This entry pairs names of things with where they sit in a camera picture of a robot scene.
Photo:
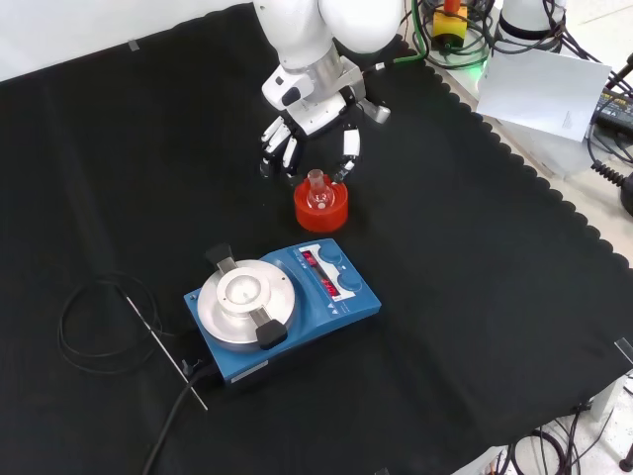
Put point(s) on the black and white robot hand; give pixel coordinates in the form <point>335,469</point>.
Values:
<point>316,116</point>

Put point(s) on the clear round-bottom flask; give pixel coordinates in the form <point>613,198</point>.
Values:
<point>316,181</point>

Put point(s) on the yellow stop button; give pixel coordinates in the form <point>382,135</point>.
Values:
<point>449,27</point>

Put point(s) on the blue heater with steel block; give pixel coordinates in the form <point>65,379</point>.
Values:
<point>361,304</point>

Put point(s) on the grey cloth clip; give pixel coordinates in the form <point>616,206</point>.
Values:
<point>133,45</point>

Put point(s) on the black bench cloth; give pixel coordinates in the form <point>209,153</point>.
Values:
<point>445,297</point>

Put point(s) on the pale board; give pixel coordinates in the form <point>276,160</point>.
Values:
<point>539,94</point>

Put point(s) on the black power adapter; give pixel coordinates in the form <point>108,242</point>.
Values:
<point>615,111</point>

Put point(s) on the clear cloth clip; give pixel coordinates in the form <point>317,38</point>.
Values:
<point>624,350</point>

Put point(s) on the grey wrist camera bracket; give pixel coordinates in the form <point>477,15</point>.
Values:
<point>378,113</point>

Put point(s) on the white bench frame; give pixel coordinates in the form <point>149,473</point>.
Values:
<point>605,396</point>

